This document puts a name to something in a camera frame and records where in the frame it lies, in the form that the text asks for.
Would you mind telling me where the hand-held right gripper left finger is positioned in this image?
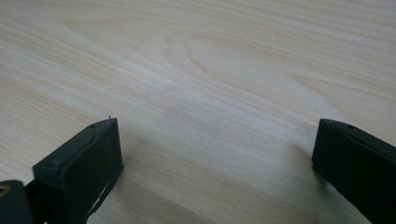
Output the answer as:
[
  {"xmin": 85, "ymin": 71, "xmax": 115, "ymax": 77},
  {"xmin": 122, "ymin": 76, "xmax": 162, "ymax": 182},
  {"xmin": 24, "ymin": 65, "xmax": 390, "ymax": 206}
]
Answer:
[{"xmin": 32, "ymin": 117, "xmax": 125, "ymax": 224}]

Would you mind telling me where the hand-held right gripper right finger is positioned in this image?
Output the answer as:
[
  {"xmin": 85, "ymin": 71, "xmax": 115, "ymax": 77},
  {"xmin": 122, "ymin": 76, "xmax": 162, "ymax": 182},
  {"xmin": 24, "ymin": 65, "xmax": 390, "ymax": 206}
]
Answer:
[{"xmin": 311, "ymin": 118, "xmax": 396, "ymax": 224}]

